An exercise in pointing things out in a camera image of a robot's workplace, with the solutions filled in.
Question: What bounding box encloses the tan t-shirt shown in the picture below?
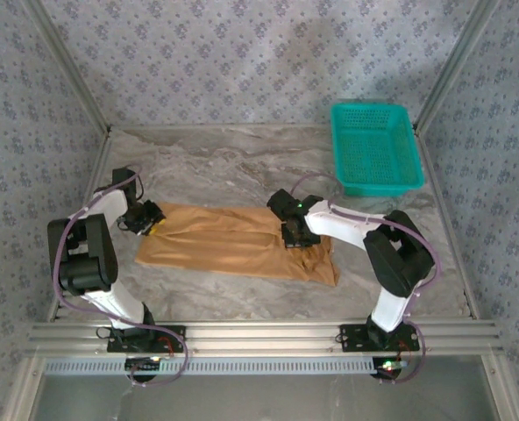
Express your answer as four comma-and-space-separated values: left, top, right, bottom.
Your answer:
134, 200, 341, 289

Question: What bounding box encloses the thin table edge strip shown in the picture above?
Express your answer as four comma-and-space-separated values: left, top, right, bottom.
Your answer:
110, 124, 418, 132

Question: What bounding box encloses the teal plastic basket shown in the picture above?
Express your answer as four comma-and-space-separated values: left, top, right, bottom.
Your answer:
331, 102, 426, 197

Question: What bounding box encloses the small controller circuit board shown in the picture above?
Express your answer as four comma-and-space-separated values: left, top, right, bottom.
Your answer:
372, 356, 408, 381
125, 356, 162, 382

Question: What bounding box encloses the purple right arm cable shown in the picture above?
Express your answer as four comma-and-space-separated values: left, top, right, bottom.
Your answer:
289, 171, 444, 387

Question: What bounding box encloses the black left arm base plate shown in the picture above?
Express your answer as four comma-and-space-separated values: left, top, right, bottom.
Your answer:
107, 325, 188, 353

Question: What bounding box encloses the aluminium mounting rail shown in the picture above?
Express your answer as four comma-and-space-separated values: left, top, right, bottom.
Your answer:
25, 320, 504, 357

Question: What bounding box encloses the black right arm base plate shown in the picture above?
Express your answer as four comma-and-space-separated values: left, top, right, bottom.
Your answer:
340, 323, 420, 353

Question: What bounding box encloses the grey slotted cable duct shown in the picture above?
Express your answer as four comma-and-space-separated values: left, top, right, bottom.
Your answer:
44, 357, 418, 376

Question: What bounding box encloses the aluminium frame post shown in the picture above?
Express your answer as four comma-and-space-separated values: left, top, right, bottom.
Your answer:
25, 0, 114, 133
411, 0, 502, 133

